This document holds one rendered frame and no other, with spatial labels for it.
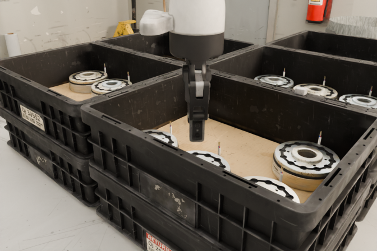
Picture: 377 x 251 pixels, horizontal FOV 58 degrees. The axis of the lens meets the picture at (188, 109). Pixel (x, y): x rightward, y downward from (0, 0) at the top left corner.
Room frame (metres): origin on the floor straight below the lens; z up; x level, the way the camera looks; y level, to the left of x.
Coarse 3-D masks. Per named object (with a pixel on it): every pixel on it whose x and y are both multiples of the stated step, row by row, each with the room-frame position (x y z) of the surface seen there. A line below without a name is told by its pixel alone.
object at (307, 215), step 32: (288, 96) 0.57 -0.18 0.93; (96, 128) 0.47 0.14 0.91; (128, 128) 0.43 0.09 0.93; (160, 160) 0.38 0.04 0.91; (192, 160) 0.35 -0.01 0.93; (352, 160) 0.35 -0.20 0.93; (224, 192) 0.31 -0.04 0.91; (256, 192) 0.28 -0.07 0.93; (320, 192) 0.28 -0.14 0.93; (288, 224) 0.26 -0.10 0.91
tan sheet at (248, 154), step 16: (160, 128) 0.62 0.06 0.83; (176, 128) 0.62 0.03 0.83; (208, 128) 0.62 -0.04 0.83; (224, 128) 0.62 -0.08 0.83; (192, 144) 0.56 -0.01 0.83; (208, 144) 0.56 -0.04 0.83; (224, 144) 0.56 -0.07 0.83; (240, 144) 0.56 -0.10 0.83; (256, 144) 0.56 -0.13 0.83; (272, 144) 0.56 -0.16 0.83; (240, 160) 0.50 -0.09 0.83; (256, 160) 0.50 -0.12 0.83; (272, 160) 0.50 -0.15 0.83; (272, 176) 0.45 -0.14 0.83; (304, 192) 0.41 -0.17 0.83
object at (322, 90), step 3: (306, 87) 0.77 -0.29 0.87; (309, 87) 0.77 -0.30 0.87; (312, 87) 0.78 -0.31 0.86; (315, 87) 0.78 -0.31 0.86; (318, 87) 0.77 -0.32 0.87; (321, 87) 0.77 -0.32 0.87; (309, 90) 0.75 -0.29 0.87; (312, 90) 0.75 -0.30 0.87; (321, 90) 0.75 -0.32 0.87; (324, 90) 0.75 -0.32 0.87; (312, 93) 0.74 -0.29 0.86; (315, 93) 0.74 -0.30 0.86; (318, 93) 0.74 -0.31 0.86; (321, 93) 0.74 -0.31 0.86
